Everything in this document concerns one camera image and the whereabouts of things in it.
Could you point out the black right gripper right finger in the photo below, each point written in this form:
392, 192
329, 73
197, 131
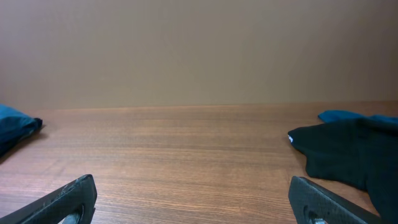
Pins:
312, 204

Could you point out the folded navy blue shirt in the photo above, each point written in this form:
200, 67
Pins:
16, 126

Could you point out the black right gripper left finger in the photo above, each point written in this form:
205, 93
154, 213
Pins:
72, 203

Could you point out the black polo shirt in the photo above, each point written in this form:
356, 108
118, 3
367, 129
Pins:
359, 152

